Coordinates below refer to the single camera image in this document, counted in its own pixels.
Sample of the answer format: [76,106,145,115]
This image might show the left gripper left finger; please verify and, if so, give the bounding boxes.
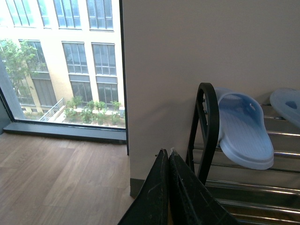
[118,149,169,225]

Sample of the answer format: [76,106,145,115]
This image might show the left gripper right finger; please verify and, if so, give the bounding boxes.
[169,148,238,225]

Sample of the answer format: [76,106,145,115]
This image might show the white slide sandal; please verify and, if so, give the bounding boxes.
[215,87,274,170]
[270,88,300,128]

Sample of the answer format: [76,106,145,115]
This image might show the black metal shoe rack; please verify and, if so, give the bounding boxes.
[186,83,300,225]

